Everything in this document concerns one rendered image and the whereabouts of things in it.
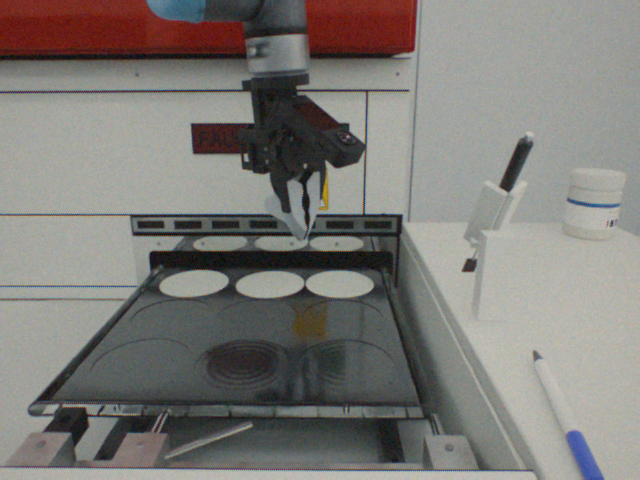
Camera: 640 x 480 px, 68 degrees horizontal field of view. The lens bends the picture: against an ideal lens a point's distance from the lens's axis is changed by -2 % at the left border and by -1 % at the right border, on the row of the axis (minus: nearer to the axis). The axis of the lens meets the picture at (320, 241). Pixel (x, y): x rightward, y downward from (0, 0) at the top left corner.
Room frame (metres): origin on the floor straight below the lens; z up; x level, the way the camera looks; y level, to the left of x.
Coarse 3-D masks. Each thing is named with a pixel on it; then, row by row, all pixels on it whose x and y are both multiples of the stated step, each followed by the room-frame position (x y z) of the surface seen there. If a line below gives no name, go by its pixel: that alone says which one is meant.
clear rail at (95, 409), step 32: (32, 416) 0.36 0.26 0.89; (96, 416) 0.36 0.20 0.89; (128, 416) 0.36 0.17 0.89; (192, 416) 0.36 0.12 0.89; (224, 416) 0.36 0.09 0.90; (256, 416) 0.36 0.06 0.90; (288, 416) 0.36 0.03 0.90; (320, 416) 0.36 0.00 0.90; (352, 416) 0.35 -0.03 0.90; (384, 416) 0.35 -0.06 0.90; (416, 416) 0.35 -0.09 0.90
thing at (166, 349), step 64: (128, 320) 0.53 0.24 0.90; (192, 320) 0.53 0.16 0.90; (256, 320) 0.53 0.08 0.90; (320, 320) 0.53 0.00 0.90; (384, 320) 0.53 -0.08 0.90; (64, 384) 0.40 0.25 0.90; (128, 384) 0.40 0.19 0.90; (192, 384) 0.40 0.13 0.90; (256, 384) 0.40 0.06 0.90; (320, 384) 0.40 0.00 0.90; (384, 384) 0.40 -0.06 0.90
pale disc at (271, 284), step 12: (252, 276) 0.68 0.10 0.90; (264, 276) 0.68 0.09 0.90; (276, 276) 0.68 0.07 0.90; (288, 276) 0.68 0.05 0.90; (240, 288) 0.63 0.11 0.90; (252, 288) 0.63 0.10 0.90; (264, 288) 0.63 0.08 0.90; (276, 288) 0.63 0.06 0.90; (288, 288) 0.63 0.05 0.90; (300, 288) 0.63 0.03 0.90
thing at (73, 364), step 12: (156, 276) 0.68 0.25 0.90; (144, 288) 0.63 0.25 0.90; (132, 300) 0.59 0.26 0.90; (120, 312) 0.55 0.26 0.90; (108, 324) 0.52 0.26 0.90; (96, 336) 0.49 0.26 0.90; (84, 348) 0.46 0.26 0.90; (72, 360) 0.43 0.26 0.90; (60, 372) 0.41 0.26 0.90; (72, 372) 0.42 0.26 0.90; (48, 384) 0.39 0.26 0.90; (60, 384) 0.40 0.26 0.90; (48, 396) 0.38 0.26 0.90
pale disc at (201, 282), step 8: (184, 272) 0.69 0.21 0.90; (192, 272) 0.69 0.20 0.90; (200, 272) 0.69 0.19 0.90; (208, 272) 0.69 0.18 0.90; (216, 272) 0.69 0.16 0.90; (168, 280) 0.66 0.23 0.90; (176, 280) 0.66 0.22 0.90; (184, 280) 0.66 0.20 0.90; (192, 280) 0.66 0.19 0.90; (200, 280) 0.66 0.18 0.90; (208, 280) 0.66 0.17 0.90; (216, 280) 0.66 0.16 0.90; (224, 280) 0.66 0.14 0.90; (160, 288) 0.63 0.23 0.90; (168, 288) 0.63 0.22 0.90; (176, 288) 0.63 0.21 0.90; (184, 288) 0.63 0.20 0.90; (192, 288) 0.63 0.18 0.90; (200, 288) 0.63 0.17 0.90; (208, 288) 0.63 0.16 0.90; (216, 288) 0.63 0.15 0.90; (184, 296) 0.60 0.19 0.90; (192, 296) 0.60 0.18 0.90
